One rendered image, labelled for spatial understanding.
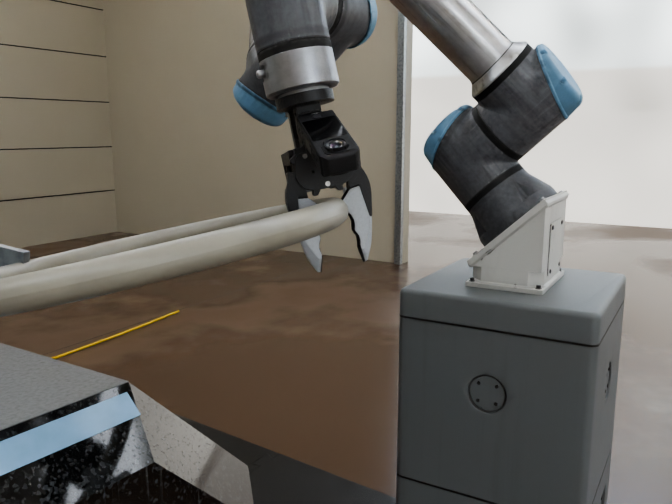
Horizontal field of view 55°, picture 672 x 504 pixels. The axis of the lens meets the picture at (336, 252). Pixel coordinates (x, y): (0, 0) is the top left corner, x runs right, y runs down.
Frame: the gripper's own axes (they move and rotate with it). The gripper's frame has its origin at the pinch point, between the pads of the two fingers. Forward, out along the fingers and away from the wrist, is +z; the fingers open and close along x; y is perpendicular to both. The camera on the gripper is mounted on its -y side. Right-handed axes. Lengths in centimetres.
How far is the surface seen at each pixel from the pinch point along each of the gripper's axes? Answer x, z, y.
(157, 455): 27.9, 21.9, 12.1
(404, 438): -17, 49, 54
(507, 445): -33, 49, 39
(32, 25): 123, -219, 636
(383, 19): -180, -131, 464
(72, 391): 36.9, 11.2, 15.7
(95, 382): 34.3, 11.4, 18.3
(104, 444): 33.5, 17.6, 9.5
